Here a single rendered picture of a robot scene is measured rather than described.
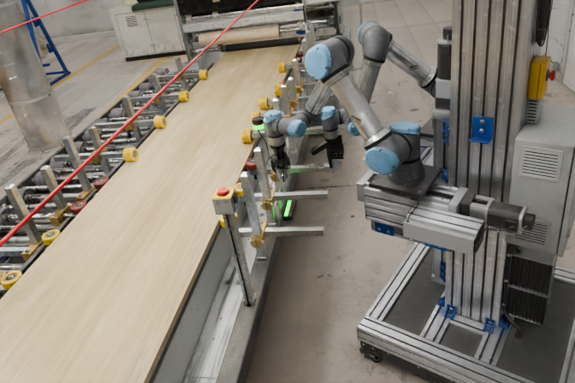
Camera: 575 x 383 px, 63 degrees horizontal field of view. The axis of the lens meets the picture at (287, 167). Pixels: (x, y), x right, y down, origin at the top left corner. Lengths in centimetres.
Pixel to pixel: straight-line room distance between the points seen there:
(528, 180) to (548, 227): 20
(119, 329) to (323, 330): 132
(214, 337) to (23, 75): 441
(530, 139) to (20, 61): 510
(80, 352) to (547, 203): 169
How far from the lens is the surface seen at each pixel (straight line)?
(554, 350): 249
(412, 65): 231
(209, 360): 193
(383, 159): 172
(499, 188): 201
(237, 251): 178
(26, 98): 594
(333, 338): 271
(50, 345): 185
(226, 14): 469
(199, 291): 200
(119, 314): 182
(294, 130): 197
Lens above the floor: 205
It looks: 29 degrees down
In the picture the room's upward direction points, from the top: 9 degrees counter-clockwise
